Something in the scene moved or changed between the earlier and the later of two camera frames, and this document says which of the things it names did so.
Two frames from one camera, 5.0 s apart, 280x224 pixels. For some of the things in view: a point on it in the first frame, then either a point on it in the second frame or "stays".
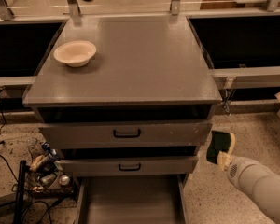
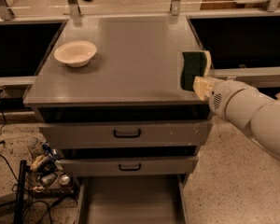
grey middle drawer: x=121 y=166 stays
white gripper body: x=236 y=169 → x=220 y=99
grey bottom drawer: x=131 y=200 stays
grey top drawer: x=124 y=134 stays
